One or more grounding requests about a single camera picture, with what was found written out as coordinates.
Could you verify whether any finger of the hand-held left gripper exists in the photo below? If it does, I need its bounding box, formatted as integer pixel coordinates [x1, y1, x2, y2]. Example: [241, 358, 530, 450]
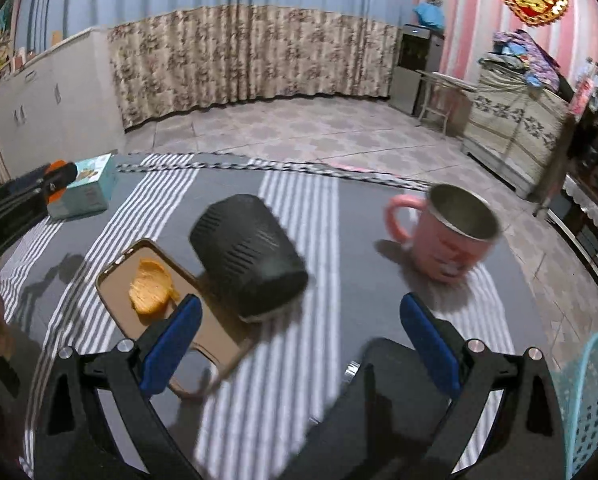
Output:
[0, 161, 77, 221]

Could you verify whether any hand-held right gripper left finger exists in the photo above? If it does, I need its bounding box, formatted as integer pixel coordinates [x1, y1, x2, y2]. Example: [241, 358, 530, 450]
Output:
[31, 294, 203, 480]

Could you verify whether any blue floral curtain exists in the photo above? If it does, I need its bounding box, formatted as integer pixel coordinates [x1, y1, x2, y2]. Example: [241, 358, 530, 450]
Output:
[9, 0, 414, 131]

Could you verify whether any black ribbed cup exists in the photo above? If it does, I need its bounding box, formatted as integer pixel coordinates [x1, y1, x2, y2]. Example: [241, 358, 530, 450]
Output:
[189, 194, 310, 322]

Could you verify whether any dark water dispenser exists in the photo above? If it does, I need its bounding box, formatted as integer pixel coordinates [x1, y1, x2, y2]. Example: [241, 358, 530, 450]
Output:
[390, 24, 446, 117]

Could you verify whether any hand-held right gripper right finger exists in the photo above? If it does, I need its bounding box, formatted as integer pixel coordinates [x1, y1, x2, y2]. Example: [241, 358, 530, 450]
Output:
[400, 292, 567, 480]

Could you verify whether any small folding table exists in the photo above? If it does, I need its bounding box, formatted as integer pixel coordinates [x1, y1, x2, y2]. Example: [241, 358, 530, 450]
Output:
[416, 70, 477, 136]

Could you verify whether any white lace cabinet cover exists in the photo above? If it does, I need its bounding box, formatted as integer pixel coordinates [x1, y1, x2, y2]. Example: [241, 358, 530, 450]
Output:
[564, 172, 598, 246]

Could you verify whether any light blue plastic basket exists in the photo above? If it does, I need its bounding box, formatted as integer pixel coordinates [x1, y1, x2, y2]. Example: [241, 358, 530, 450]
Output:
[549, 332, 598, 480]

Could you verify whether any white wall cabinet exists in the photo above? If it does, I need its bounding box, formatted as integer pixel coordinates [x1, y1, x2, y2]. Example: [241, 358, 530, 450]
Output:
[0, 27, 127, 186]

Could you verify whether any brown phone case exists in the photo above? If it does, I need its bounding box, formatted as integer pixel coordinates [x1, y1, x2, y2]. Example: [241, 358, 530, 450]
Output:
[95, 238, 252, 401]

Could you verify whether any light blue cardboard box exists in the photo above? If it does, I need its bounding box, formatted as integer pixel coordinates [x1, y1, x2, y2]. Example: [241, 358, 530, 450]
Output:
[49, 154, 118, 220]

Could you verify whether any orange cracker snack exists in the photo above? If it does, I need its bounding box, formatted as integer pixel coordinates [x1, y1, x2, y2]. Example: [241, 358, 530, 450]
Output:
[129, 258, 180, 317]

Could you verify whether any floral fabric wardrobe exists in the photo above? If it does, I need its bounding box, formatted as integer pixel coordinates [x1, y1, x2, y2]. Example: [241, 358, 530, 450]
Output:
[461, 67, 572, 196]

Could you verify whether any pile of colourful clothes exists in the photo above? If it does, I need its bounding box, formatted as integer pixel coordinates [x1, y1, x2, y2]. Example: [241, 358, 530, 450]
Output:
[480, 29, 574, 93]

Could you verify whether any pink metal mug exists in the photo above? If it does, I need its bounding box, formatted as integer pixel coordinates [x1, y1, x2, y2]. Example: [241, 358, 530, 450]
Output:
[386, 183, 502, 286]

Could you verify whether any blue cloth bundle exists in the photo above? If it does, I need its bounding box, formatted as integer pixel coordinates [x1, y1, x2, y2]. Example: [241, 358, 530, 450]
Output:
[412, 1, 446, 31]

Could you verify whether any low dark cabinet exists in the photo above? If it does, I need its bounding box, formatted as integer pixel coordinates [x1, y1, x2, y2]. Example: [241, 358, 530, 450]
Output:
[549, 170, 598, 281]

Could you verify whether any pink hanging bag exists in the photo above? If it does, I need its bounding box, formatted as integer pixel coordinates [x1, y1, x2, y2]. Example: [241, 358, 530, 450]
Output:
[569, 72, 598, 121]

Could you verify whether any grey striped tablecloth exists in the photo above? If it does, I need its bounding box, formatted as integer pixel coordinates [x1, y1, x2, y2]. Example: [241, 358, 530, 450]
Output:
[0, 152, 554, 480]

